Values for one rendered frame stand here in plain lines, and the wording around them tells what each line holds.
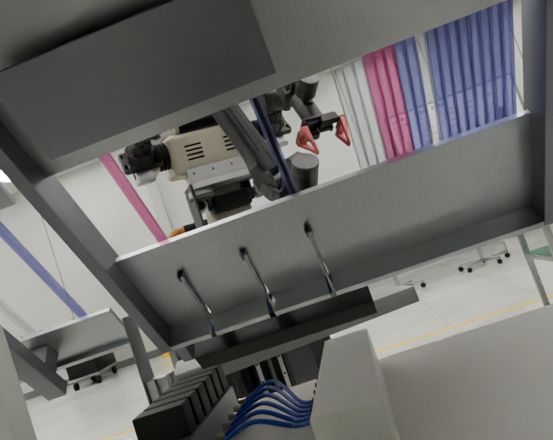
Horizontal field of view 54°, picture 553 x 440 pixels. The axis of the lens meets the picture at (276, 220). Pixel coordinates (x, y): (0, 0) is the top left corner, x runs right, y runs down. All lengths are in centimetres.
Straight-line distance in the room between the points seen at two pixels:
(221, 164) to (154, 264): 79
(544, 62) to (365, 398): 53
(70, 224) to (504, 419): 60
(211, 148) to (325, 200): 88
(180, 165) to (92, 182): 684
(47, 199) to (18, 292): 826
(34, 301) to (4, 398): 789
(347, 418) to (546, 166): 60
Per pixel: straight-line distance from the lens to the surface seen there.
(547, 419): 40
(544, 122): 84
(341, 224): 87
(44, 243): 877
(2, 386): 103
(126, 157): 166
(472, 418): 42
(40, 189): 77
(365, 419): 37
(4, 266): 912
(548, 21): 75
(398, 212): 88
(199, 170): 161
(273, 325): 99
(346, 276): 93
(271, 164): 118
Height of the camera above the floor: 77
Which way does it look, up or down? 4 degrees up
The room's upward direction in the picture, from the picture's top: 19 degrees counter-clockwise
